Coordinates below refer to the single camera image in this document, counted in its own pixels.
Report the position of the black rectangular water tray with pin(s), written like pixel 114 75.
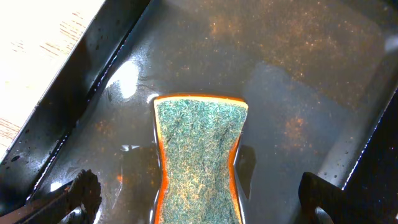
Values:
pixel 316 75

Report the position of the green and orange sponge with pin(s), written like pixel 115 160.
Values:
pixel 198 138

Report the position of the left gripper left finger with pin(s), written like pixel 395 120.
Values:
pixel 75 202

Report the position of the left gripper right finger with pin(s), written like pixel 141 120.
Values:
pixel 340 205

